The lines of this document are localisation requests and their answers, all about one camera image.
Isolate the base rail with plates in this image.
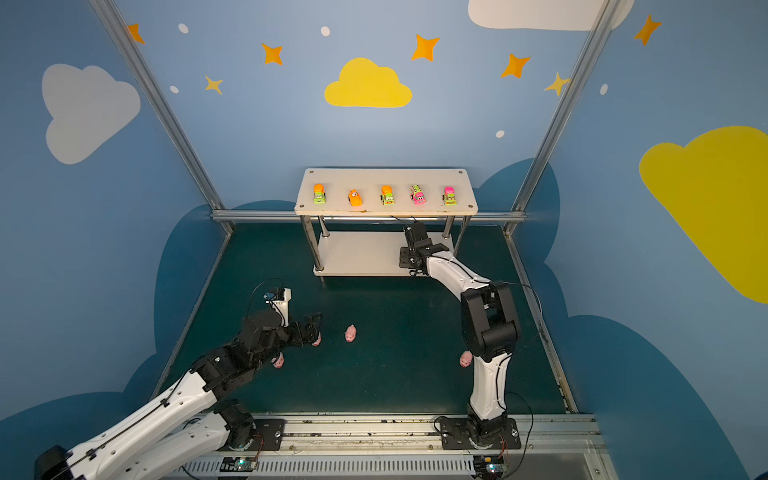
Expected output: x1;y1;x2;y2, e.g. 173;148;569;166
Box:
119;412;613;480

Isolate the orange yellow toy car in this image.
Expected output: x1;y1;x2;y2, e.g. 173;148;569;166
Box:
348;190;363;207

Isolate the white two-tier shelf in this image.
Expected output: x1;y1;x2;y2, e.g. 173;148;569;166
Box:
294;167;478;277

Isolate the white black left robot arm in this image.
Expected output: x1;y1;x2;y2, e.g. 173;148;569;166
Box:
34;308;323;479

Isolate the pink drum green toy truck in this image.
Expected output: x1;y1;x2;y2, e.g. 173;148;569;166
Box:
442;186;457;206

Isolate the aluminium cage frame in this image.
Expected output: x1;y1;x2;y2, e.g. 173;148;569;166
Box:
117;1;603;414

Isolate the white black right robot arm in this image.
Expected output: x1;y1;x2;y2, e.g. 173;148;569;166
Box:
399;220;522;447

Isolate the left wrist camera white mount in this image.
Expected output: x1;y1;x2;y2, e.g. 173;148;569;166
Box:
263;287;291;327

